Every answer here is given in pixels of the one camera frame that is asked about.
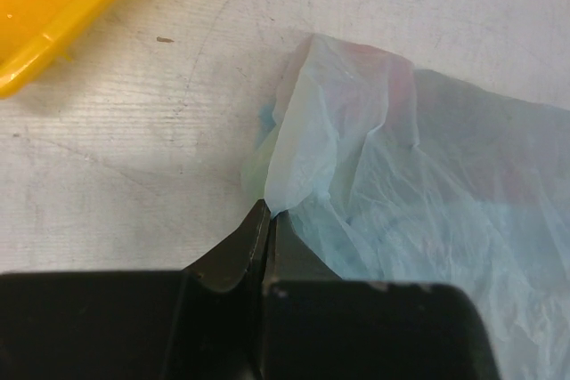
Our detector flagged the light blue printed plastic bag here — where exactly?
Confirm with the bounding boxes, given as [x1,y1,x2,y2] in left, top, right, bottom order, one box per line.
[241,35,569,379]

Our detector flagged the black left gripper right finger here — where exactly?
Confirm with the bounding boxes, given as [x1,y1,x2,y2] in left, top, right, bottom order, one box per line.
[262,214,500,379]

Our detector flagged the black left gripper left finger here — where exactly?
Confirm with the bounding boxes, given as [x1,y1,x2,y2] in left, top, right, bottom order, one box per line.
[1,201,271,379]

